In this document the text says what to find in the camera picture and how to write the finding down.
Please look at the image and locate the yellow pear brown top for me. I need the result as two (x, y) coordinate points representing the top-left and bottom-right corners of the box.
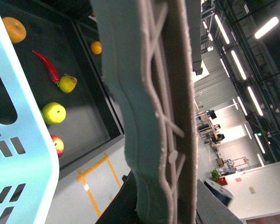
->
(59, 74), (77, 93)

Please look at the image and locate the golden pear fruit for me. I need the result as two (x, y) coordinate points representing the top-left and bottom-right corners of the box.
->
(2, 17), (27, 43)

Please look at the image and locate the red yellow apple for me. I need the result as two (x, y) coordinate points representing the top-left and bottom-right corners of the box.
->
(51, 135), (64, 157)

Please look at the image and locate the small orange far tray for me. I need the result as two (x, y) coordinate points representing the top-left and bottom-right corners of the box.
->
(90, 41), (102, 55)

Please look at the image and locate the green-yellow apple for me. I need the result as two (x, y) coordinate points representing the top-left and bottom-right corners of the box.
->
(41, 102), (66, 125)

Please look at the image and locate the light teal shopping basket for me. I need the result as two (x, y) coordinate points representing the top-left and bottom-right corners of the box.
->
(0, 16), (59, 224)

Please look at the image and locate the red chili pepper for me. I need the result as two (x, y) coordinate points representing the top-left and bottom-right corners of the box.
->
(32, 50), (60, 86)

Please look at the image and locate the grey-brown basket handle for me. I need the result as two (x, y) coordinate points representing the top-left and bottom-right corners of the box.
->
(91, 0), (197, 224)

